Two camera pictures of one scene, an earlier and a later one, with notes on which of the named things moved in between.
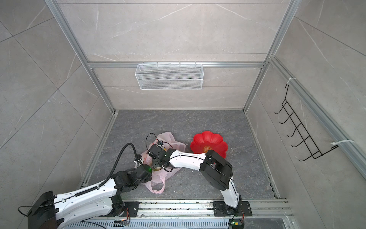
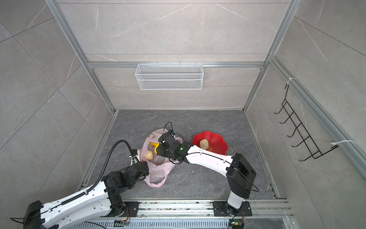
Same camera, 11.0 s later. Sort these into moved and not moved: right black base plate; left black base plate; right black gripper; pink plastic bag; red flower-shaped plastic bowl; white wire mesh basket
Moved: pink plastic bag; right black gripper
Not moved: right black base plate; left black base plate; white wire mesh basket; red flower-shaped plastic bowl
